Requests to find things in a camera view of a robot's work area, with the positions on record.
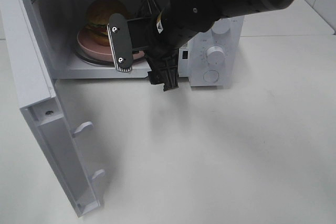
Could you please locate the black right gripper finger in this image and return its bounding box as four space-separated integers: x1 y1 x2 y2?
145 56 164 85
159 50 179 92

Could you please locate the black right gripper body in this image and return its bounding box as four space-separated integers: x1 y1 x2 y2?
125 11 181 59

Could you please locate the white round door button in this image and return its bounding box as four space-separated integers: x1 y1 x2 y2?
203 70 219 83

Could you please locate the white round knob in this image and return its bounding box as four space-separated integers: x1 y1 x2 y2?
211 19 231 35
206 46 225 65

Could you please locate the pink round plate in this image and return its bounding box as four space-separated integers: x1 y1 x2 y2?
77 28 145 61

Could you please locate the toy burger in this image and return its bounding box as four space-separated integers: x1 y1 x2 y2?
85 0 131 46

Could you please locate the white microwave door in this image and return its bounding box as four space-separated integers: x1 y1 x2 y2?
1 0 105 217

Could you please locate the white microwave oven body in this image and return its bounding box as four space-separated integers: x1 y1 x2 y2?
32 0 244 87

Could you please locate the glass microwave turntable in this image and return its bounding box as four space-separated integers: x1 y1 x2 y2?
75 45 148 67

